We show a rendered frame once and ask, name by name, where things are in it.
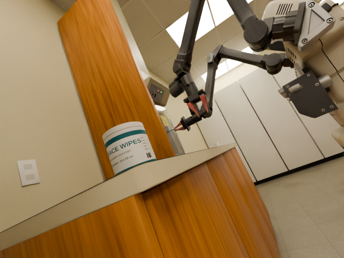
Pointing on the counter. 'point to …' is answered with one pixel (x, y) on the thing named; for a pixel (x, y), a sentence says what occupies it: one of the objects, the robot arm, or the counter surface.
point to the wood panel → (108, 77)
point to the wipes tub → (128, 146)
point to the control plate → (156, 92)
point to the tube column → (129, 37)
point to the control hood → (159, 87)
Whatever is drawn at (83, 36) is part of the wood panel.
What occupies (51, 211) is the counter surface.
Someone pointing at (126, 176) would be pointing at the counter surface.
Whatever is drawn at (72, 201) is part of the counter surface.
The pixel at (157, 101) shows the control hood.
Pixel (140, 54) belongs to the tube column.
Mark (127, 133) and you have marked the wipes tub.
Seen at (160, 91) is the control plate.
